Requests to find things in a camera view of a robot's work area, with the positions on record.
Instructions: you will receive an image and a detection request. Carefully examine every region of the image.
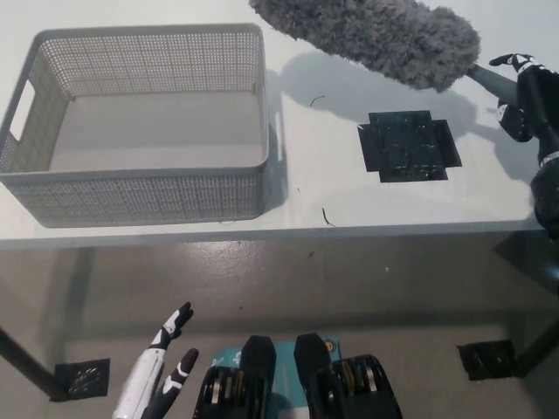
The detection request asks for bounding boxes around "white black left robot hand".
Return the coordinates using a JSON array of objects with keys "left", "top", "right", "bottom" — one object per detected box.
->
[{"left": 111, "top": 301, "right": 200, "bottom": 419}]

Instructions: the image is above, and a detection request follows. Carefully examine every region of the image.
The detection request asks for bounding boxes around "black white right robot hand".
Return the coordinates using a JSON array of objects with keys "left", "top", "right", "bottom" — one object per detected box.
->
[{"left": 488, "top": 52, "right": 559, "bottom": 161}]

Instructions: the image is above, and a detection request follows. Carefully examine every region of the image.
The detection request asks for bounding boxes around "grey fluffy duster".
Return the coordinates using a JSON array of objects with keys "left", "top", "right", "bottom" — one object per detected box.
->
[{"left": 248, "top": 0, "right": 521, "bottom": 108}]

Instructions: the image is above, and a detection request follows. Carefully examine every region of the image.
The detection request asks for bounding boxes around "black teal robot torso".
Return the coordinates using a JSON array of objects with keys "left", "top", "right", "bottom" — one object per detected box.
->
[{"left": 194, "top": 333, "right": 401, "bottom": 419}]

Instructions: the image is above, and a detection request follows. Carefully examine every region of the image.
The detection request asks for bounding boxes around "black table leg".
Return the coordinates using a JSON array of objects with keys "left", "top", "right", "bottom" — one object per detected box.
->
[
  {"left": 0, "top": 325, "right": 66, "bottom": 402},
  {"left": 513, "top": 318, "right": 559, "bottom": 379}
]

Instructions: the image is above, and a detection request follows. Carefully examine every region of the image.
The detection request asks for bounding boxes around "black tape patch on table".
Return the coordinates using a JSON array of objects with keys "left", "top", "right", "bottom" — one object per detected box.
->
[{"left": 356, "top": 109, "right": 463, "bottom": 183}]

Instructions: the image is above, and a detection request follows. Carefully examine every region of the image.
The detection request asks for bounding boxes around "grey perforated plastic basket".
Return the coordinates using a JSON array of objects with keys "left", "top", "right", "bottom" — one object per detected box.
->
[{"left": 0, "top": 22, "right": 271, "bottom": 228}]

